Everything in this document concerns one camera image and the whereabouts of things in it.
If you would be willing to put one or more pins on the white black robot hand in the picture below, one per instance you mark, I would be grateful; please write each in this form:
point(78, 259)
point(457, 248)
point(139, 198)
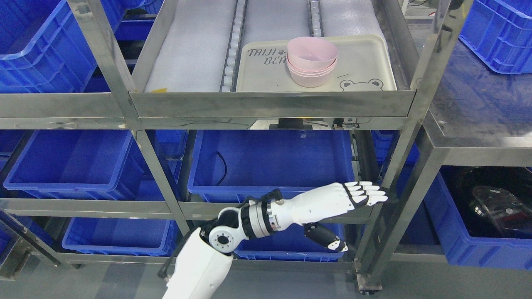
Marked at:
point(309, 208)

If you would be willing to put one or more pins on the pink plastic bowl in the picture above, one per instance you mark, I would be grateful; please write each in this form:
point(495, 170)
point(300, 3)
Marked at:
point(311, 53)

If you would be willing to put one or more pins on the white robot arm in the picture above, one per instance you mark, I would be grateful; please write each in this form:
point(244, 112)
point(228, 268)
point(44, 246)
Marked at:
point(204, 257)

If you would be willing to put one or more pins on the stack of pink bowls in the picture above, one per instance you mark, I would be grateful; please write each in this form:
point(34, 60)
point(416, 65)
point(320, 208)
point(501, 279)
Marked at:
point(310, 79)

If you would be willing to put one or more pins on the steel shelf rack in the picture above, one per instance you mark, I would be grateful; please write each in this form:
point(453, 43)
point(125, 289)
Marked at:
point(128, 107)

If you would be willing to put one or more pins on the blue bin left shelf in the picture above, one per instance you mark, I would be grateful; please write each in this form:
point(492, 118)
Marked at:
point(79, 164)

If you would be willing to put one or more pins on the blue bin with helmet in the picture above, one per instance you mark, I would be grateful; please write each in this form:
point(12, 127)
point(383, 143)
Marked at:
point(459, 245)

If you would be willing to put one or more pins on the beige bear tray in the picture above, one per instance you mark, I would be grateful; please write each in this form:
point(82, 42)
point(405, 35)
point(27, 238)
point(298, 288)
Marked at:
point(363, 64)

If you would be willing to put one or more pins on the black helmet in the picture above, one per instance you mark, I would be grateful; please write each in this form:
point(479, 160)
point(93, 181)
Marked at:
point(494, 201)

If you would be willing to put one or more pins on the steel work table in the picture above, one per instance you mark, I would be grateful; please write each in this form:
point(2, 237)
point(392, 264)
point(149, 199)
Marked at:
point(477, 118)

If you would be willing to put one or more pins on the blue bin with cable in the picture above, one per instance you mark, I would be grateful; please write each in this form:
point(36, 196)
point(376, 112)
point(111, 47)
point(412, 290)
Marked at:
point(230, 165)

